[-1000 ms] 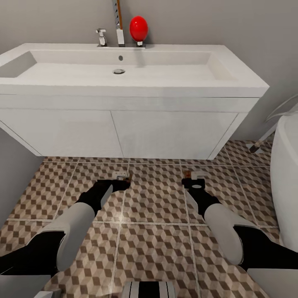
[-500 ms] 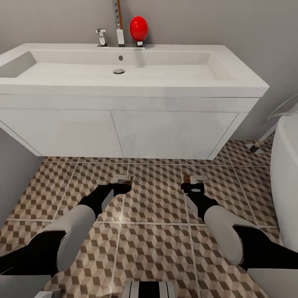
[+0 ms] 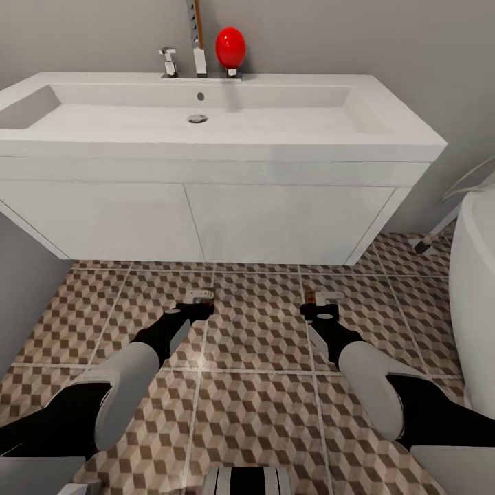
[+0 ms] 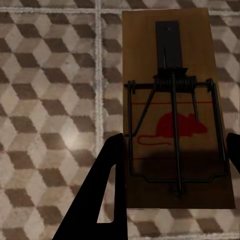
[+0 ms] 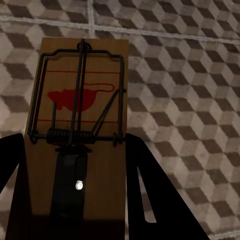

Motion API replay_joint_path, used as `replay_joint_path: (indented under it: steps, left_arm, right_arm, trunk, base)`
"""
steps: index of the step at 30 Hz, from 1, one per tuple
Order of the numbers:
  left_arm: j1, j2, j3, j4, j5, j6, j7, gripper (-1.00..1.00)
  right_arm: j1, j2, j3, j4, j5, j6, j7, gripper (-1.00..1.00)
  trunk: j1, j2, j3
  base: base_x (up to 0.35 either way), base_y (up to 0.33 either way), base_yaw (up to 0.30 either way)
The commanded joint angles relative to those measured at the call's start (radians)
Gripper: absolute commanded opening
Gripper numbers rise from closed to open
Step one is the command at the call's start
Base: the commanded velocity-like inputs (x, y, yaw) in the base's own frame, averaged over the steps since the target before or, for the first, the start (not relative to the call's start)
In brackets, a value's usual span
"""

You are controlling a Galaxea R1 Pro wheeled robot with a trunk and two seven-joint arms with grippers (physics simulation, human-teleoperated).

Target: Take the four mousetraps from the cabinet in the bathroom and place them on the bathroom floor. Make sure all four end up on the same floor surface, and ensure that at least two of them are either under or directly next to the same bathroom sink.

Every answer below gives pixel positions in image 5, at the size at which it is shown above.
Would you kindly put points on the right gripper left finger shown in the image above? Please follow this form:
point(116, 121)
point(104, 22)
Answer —
point(10, 153)

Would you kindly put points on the mousetrap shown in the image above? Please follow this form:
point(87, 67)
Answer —
point(71, 179)

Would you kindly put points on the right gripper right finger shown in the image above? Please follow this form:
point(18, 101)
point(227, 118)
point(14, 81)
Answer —
point(174, 220)

